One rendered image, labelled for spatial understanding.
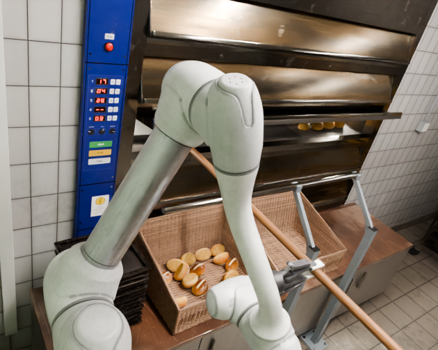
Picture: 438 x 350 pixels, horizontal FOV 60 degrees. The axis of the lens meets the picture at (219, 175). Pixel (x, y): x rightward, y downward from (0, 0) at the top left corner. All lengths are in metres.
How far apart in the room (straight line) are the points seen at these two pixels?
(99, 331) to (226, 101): 0.55
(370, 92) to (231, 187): 1.92
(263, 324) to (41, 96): 1.04
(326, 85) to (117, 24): 1.27
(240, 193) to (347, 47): 1.57
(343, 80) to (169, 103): 1.67
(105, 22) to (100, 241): 0.76
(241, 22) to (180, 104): 0.96
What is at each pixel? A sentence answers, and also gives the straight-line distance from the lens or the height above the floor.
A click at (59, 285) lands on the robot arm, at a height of 1.23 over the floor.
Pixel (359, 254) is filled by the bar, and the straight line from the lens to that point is 2.30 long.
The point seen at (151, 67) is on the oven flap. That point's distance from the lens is 1.58.
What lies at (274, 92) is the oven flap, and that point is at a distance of 1.97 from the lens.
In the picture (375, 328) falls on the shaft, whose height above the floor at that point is 1.19.
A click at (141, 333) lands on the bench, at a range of 1.77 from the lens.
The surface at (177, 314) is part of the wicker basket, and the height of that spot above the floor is 0.71.
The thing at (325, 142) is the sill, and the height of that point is 1.17.
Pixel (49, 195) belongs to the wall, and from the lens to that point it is 1.67.
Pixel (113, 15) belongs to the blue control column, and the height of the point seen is 1.76.
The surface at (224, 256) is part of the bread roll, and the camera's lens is 2.09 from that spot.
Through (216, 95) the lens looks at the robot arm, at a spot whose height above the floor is 1.78.
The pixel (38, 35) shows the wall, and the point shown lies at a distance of 1.41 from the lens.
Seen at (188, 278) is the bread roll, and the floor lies 0.65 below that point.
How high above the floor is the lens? 1.98
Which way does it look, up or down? 28 degrees down
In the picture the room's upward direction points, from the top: 14 degrees clockwise
